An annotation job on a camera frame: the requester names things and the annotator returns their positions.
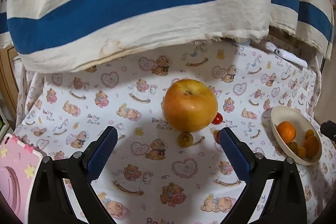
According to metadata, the yellow cherry tomato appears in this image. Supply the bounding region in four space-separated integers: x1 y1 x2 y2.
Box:
305 130 314 139
296 147 306 159

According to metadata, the brown longan front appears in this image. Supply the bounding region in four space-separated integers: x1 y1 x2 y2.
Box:
288 141 298 153

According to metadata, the brown longan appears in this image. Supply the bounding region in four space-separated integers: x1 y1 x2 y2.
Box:
177 132 194 148
288 141 298 153

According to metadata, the large orange mandarin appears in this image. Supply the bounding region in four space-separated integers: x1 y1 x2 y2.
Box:
276 121 296 144

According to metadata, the red cherry tomato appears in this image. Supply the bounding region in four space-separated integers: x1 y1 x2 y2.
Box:
214 131 221 144
211 113 223 125

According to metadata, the cream round plate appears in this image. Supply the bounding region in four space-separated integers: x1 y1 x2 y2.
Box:
270 105 322 166

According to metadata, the pink toy case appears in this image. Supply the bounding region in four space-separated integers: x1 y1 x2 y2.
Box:
0 134 43 223

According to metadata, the white remote control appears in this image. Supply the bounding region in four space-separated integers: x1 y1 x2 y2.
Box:
265 41 308 68

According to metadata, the baby bear print sheet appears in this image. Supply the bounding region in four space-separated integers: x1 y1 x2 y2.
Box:
15 42 321 223

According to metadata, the large yellow apple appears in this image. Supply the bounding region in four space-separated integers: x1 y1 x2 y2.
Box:
163 79 218 133

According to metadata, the striped Paris blanket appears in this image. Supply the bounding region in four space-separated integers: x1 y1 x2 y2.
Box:
1 0 335 73

